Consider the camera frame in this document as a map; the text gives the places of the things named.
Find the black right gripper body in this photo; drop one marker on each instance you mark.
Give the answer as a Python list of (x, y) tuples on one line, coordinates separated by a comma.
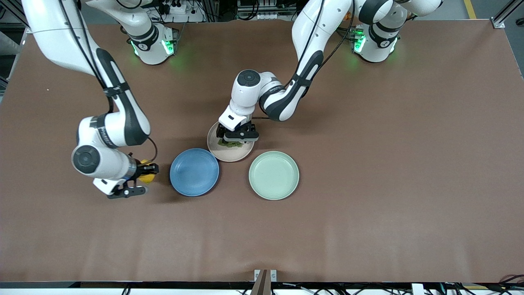
[(141, 169)]

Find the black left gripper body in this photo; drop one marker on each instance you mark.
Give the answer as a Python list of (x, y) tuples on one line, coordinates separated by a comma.
[(221, 132)]

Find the yellow lemon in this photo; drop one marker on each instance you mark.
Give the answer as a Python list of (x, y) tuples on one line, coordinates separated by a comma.
[(148, 179)]

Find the green lettuce leaf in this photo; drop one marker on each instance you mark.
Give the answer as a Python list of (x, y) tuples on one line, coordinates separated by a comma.
[(229, 144)]

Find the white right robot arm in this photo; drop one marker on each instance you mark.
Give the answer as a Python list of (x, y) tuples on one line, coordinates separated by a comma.
[(102, 164)]

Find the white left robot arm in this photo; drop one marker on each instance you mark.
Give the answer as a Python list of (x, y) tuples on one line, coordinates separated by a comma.
[(245, 98)]

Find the beige plate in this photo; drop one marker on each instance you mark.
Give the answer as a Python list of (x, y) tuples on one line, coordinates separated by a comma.
[(229, 155)]

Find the blue plate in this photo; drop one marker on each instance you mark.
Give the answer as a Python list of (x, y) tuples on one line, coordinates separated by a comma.
[(194, 172)]

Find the pale green plate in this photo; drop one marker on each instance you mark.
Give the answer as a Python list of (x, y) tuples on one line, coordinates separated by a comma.
[(274, 180)]

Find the white power strip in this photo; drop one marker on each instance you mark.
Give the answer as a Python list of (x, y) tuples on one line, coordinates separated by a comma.
[(184, 16)]

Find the grey electronics rack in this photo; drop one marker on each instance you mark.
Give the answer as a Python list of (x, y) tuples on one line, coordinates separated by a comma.
[(266, 16)]

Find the brown table cover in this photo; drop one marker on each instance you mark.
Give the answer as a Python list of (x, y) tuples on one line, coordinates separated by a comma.
[(368, 246)]

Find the small white box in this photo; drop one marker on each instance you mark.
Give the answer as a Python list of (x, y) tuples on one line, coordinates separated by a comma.
[(417, 290)]

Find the black table edge rail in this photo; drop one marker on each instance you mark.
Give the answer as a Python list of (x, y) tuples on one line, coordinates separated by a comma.
[(123, 284)]

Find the metal camera bracket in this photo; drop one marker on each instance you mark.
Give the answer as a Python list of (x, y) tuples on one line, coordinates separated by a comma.
[(265, 282)]

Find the aluminium frame profile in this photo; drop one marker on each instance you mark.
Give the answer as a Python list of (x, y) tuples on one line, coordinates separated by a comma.
[(498, 23), (12, 12)]

